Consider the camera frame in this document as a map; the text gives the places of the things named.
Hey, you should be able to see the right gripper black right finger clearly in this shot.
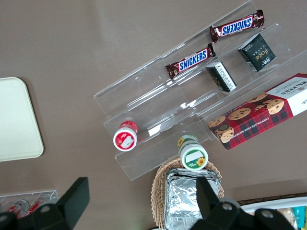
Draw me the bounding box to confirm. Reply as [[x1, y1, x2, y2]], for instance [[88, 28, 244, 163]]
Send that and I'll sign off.
[[191, 176, 243, 230]]

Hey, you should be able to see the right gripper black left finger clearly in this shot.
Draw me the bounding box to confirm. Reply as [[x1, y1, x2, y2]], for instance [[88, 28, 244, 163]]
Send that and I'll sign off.
[[28, 177, 90, 230]]

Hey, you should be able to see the light wicker basket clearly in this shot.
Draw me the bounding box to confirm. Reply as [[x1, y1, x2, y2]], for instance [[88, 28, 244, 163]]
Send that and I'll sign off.
[[150, 161, 225, 227]]

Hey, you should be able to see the white rectangular snack tray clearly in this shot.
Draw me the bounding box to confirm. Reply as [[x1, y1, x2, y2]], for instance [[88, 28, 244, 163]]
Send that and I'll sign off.
[[239, 196, 307, 230]]

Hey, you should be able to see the cream plastic serving tray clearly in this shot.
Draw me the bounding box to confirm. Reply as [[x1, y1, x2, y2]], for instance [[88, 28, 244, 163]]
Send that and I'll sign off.
[[0, 77, 45, 161]]

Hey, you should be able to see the clear acrylic bottle rack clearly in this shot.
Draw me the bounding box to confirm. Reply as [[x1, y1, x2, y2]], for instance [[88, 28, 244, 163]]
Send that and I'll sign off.
[[0, 190, 59, 216]]

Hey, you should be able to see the aluminium foil container stack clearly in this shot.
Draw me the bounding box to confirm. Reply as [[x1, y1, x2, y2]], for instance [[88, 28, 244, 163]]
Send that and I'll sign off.
[[164, 168, 223, 230]]

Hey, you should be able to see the red cola bottle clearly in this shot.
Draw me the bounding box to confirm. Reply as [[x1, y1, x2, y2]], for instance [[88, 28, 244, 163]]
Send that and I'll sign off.
[[9, 199, 31, 216], [26, 200, 46, 214]]

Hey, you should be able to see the green lidded yogurt cup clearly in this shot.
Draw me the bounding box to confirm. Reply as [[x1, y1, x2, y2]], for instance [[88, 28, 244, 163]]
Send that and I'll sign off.
[[177, 134, 209, 171]]

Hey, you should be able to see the clear rice cracker bag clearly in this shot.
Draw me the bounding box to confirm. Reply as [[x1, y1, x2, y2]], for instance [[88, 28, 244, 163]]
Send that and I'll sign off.
[[278, 207, 297, 228]]

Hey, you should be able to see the red lidded yogurt cup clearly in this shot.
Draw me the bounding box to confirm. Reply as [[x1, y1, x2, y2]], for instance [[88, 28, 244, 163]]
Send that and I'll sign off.
[[113, 121, 139, 151]]

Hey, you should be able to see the teal snack packet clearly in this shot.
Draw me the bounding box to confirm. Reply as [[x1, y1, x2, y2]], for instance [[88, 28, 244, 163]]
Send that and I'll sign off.
[[292, 207, 307, 228]]

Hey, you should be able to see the Walkers tartan shortbread box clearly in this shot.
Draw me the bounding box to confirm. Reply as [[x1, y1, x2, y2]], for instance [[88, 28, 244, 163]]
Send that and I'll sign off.
[[207, 73, 307, 151]]

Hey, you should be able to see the clear acrylic stepped display stand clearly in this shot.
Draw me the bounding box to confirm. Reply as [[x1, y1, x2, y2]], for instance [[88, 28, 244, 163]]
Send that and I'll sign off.
[[94, 0, 307, 181]]

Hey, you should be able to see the black and white small carton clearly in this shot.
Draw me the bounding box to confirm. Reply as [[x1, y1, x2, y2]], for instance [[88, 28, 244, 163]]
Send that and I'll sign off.
[[205, 61, 237, 93]]

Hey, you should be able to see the Snickers chocolate bar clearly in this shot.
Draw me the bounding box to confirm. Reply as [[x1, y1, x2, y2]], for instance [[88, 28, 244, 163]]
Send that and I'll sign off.
[[209, 9, 266, 44], [165, 43, 216, 80]]

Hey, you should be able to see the black Face carton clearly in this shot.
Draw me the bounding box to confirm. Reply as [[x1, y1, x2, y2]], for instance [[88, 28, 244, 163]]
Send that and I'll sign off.
[[237, 33, 276, 72]]

